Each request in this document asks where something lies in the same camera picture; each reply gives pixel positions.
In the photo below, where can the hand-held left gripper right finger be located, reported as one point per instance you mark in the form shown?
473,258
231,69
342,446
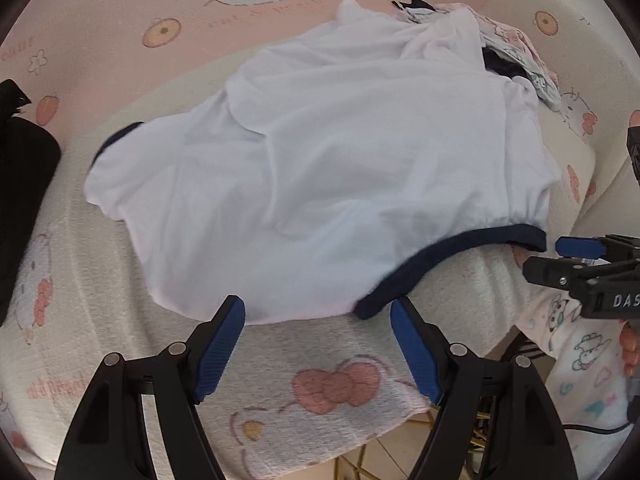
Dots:
415,350

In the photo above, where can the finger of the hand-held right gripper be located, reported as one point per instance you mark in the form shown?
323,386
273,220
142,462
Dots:
555,271
577,248

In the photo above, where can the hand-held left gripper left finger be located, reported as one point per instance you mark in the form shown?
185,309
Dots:
220,350

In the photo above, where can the white navy-trimmed t-shirt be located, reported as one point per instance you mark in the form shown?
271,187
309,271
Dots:
325,160

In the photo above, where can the person's right hand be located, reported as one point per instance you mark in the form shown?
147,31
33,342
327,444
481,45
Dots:
631,345

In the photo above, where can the person's printed pyjamas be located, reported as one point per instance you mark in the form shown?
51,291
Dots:
590,360

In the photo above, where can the crumpled navy garment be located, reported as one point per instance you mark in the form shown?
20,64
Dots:
500,62

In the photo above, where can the pink printed garment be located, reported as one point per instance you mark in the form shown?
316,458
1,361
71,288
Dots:
515,42

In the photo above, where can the black garment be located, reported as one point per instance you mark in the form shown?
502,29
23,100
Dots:
25,185

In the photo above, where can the pink cat print sofa cover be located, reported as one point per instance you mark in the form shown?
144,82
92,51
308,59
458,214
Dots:
125,35

